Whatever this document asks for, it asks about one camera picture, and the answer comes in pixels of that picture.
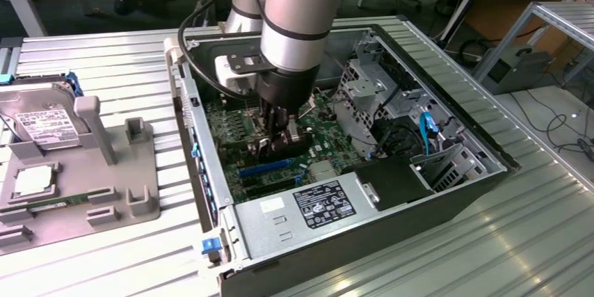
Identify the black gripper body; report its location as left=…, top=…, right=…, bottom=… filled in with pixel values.
left=255, top=65, right=322, bottom=119

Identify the low profile graphics card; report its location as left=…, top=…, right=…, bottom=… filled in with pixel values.
left=250, top=126, right=313, bottom=165

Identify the metal socket cover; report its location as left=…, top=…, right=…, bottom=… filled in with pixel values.
left=297, top=95, right=322, bottom=120

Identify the green Dell motherboard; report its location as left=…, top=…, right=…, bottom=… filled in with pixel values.
left=203, top=79, right=370, bottom=204

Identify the blue expansion slot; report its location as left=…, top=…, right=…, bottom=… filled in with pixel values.
left=238, top=159, right=298, bottom=178

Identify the silver chipset heatsink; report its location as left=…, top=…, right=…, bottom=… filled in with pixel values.
left=310, top=161, right=338, bottom=177

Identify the silver perforated drive cage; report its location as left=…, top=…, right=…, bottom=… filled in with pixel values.
left=333, top=56, right=422, bottom=147

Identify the grey power supply unit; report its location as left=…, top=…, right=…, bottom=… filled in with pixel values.
left=231, top=171, right=382, bottom=264

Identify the silver disk bay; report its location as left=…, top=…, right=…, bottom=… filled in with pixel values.
left=409, top=138, right=486, bottom=194

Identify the blue case latch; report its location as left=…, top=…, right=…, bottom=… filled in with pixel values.
left=202, top=237, right=222, bottom=255

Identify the grey plastic parts rack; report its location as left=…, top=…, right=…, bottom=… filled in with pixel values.
left=0, top=95, right=163, bottom=255

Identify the black open PC case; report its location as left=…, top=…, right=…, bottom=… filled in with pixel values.
left=163, top=24, right=521, bottom=297

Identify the silver hard disk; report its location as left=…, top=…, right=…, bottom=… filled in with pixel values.
left=0, top=79, right=90, bottom=152

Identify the brown wooden panel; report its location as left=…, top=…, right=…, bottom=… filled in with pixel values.
left=464, top=0, right=581, bottom=68

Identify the green RAM stick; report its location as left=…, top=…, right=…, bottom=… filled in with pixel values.
left=0, top=195, right=90, bottom=216

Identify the silver CPU chip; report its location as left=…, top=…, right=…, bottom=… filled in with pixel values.
left=12, top=166, right=54, bottom=195

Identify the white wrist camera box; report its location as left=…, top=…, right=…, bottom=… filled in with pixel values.
left=214, top=54, right=277, bottom=99

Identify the black wire bundle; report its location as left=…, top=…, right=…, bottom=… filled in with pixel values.
left=370, top=118, right=427, bottom=161

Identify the black plastic air duct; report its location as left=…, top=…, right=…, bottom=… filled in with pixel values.
left=341, top=155, right=437, bottom=213

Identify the black camera cable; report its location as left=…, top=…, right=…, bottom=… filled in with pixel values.
left=178, top=0, right=261, bottom=100

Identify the blue flat wire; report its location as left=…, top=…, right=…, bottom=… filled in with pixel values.
left=419, top=111, right=441, bottom=156

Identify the black coiled cable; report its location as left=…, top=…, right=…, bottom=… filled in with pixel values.
left=457, top=38, right=489, bottom=70

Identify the grey metal box black handle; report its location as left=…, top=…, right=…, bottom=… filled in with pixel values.
left=473, top=46, right=553, bottom=95

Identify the thin black cable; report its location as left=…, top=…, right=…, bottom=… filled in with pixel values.
left=510, top=90, right=565, bottom=134

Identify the thin black disk wire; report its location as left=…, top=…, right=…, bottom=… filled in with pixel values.
left=0, top=107, right=23, bottom=143

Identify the aluminium profile frame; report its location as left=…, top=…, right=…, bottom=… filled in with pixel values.
left=473, top=0, right=594, bottom=98

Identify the black tangled cable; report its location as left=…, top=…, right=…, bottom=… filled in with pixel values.
left=545, top=112, right=594, bottom=163

